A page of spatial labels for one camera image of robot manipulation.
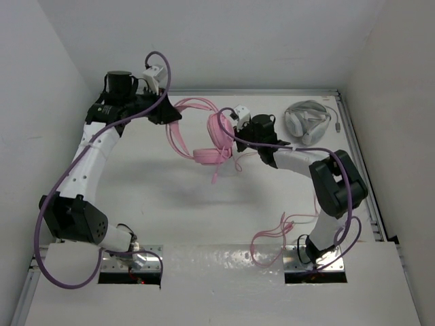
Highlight pink headphones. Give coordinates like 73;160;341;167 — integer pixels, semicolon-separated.
165;97;234;166

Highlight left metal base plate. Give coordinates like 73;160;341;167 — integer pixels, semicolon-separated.
101;245;162;272

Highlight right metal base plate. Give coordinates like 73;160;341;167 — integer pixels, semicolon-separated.
282;244;345;273

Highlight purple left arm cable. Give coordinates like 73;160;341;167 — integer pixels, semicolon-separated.
34;50;171;289

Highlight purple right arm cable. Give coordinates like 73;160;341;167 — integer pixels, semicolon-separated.
219;107;362;272

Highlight metal base plate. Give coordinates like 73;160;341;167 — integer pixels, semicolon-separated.
101;245;162;272
282;244;345;273

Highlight white front board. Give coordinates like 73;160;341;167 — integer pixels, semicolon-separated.
26;242;419;325

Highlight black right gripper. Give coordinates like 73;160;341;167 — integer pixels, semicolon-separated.
219;117;263;157

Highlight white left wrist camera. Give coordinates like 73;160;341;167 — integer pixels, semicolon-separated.
143;65;167;94

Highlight white grey headphones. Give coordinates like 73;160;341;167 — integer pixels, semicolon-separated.
284;100;332;146

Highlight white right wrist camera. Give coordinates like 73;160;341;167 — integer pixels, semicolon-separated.
234;105;251;130

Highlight grey usb cable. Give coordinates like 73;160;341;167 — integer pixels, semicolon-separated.
324;104;342;133

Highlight aluminium table frame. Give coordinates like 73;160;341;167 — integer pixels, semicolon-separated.
10;88;405;326

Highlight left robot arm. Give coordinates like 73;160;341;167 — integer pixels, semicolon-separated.
39;66;181;253

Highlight pink headphone cable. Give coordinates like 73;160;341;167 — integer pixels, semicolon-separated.
211;149;322;268

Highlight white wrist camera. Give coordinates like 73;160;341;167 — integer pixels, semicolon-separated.
143;65;167;94
234;105;251;130

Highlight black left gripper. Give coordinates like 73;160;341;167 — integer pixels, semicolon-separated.
123;85;180;124

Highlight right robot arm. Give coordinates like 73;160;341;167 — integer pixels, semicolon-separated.
234;114;368;263

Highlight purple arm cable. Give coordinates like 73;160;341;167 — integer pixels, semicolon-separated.
34;50;171;289
219;107;362;272

